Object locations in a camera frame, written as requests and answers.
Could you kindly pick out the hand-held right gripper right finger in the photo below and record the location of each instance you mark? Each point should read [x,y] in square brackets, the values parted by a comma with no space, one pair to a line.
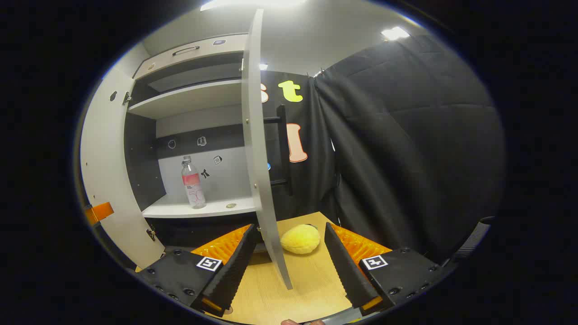
[350,271]

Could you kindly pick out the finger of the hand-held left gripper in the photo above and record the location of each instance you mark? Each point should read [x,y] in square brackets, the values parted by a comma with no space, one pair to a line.
[100,212]

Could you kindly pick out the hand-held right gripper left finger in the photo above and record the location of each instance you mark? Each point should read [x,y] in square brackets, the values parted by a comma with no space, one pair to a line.
[230,275]

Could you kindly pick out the grey cabinet door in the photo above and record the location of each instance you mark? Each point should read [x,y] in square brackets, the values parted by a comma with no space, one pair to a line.
[257,158]
[108,180]

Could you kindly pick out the clear bottle with pink label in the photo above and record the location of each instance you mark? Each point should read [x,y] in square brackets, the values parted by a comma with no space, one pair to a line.
[193,187]

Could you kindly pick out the grey cabinet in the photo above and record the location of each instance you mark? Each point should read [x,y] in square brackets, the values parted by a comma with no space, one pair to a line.
[203,95]

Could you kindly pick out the grey cabinet drawer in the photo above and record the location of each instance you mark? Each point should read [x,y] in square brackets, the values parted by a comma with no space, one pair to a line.
[203,52]

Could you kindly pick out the ceiling light panel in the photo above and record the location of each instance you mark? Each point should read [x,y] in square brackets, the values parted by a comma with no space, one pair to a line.
[395,33]
[253,3]

